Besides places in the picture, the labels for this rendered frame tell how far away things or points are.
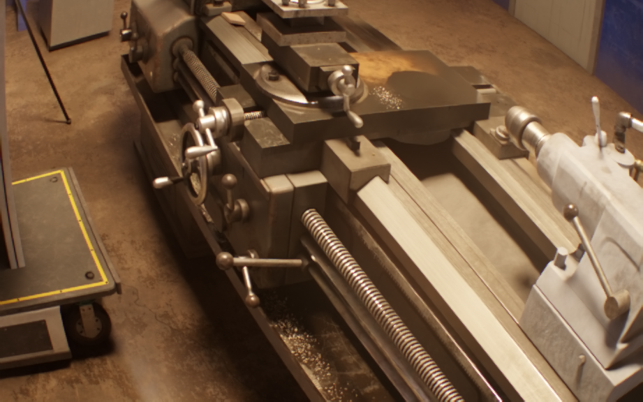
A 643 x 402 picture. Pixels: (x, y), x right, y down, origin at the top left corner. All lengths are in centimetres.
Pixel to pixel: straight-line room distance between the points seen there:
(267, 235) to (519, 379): 79
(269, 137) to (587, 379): 98
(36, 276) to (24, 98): 194
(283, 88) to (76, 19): 285
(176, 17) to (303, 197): 104
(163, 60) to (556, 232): 150
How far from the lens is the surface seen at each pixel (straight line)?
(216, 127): 184
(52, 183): 267
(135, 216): 304
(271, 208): 179
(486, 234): 188
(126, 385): 235
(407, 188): 176
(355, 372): 190
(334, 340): 198
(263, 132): 181
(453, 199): 197
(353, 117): 173
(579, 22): 540
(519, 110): 156
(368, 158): 176
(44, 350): 232
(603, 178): 136
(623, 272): 128
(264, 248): 185
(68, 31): 455
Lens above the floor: 177
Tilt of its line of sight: 33 degrees down
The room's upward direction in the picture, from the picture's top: 6 degrees clockwise
